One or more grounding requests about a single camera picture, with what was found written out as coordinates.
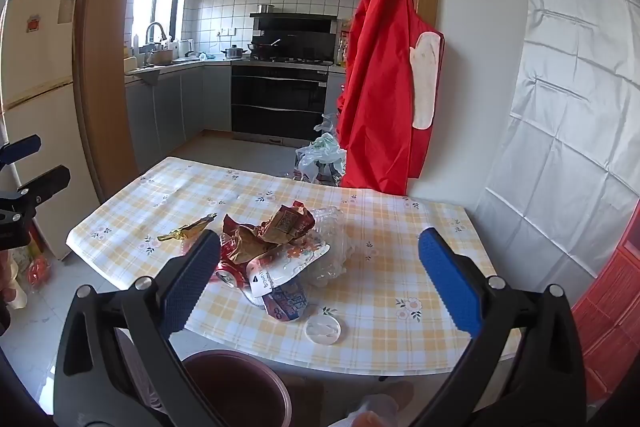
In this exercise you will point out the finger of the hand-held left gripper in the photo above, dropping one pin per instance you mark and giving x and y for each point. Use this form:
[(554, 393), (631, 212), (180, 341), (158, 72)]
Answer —
[(22, 147), (47, 184)]

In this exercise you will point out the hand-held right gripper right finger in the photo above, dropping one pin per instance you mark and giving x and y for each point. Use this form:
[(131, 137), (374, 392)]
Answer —
[(450, 282)]

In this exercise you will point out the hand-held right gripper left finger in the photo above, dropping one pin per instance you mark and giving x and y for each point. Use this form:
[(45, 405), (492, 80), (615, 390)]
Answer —
[(192, 287)]

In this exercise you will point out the gold foil wrapper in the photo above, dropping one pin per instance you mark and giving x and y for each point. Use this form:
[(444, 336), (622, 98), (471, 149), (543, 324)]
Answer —
[(187, 229)]

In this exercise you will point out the dark red foil wrapper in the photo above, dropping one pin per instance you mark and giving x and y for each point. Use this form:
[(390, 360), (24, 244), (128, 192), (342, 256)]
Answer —
[(237, 249)]

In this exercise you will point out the red packet with white label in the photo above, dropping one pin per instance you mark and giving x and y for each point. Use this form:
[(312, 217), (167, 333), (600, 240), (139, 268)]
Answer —
[(260, 284)]

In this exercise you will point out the crushed blue red can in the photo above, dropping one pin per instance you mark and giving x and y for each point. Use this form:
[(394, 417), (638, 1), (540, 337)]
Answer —
[(287, 302)]

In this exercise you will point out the mauve plastic bin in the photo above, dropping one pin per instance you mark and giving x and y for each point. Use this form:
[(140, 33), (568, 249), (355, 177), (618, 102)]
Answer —
[(235, 382)]

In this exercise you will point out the red snack wrapper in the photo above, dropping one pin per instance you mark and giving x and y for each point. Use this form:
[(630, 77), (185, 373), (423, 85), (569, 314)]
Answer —
[(287, 222)]

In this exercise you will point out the clear plastic container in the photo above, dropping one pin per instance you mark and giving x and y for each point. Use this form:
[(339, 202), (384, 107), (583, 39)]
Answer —
[(335, 252)]

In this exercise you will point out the round plastic lid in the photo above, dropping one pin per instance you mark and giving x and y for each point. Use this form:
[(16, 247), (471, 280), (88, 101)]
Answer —
[(322, 329)]

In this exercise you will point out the cream refrigerator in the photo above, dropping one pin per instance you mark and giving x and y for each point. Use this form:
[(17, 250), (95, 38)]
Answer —
[(40, 107)]

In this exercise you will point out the red plastic bag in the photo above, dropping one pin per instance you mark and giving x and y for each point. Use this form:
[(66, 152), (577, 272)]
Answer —
[(37, 272)]

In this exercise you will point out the yellow checked floral tablecloth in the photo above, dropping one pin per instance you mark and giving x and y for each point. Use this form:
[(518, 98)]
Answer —
[(400, 257)]

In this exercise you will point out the grey base cabinets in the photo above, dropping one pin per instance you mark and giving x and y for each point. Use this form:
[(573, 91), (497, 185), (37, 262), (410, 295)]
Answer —
[(170, 107)]

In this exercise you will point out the chrome faucet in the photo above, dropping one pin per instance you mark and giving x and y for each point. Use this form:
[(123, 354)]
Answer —
[(156, 27)]

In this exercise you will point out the plastic bags on floor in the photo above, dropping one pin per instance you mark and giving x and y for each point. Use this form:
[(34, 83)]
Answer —
[(320, 152)]

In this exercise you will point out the white kettle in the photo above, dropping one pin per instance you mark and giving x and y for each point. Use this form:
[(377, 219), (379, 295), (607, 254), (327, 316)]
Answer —
[(185, 48)]

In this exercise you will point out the black oven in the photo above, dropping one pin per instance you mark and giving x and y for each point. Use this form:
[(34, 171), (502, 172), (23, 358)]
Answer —
[(280, 102)]

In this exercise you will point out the red apron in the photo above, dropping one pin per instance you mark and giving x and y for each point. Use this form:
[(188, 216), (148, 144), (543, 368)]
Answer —
[(385, 72)]

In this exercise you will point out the steel pot with lid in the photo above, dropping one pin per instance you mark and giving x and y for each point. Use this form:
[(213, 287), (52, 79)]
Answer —
[(235, 53)]

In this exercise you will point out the black wok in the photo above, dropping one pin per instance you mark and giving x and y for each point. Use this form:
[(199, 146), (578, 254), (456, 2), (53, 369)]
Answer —
[(262, 49)]

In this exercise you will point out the yellow oil bottle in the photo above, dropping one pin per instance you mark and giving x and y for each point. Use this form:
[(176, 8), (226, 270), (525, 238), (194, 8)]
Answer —
[(342, 49)]

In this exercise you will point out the black range hood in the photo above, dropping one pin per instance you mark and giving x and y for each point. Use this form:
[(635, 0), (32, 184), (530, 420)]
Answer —
[(295, 32)]

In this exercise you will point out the small steel pot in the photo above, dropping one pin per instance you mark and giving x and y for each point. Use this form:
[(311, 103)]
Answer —
[(266, 9)]

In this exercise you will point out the white wall sheet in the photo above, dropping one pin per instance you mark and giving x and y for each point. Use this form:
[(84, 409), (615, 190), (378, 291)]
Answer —
[(565, 97)]

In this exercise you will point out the white wall outlet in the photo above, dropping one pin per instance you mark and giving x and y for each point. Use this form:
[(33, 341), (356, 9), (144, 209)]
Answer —
[(226, 32)]

